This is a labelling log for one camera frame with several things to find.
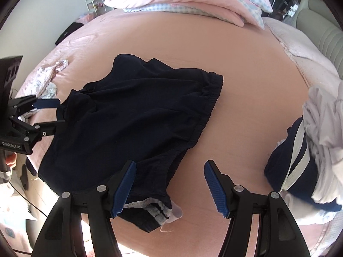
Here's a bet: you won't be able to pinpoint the white cartoon print pajamas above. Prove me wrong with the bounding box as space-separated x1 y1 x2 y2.
18 58 69 124

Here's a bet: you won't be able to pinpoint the grey green padded headboard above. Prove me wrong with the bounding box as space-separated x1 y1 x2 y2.
291 0 343 78

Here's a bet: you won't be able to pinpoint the white and navy clothes pile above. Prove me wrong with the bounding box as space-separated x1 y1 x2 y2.
265 85 342 225

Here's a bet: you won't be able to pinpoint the black bag on floor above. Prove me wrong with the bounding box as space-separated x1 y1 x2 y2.
55 22 84 46

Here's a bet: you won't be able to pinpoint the white storage shelf rack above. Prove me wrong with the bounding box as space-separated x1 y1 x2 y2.
84 0 107 16

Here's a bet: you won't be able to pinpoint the navy shorts with white stripes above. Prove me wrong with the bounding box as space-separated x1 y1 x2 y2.
38 54 223 233

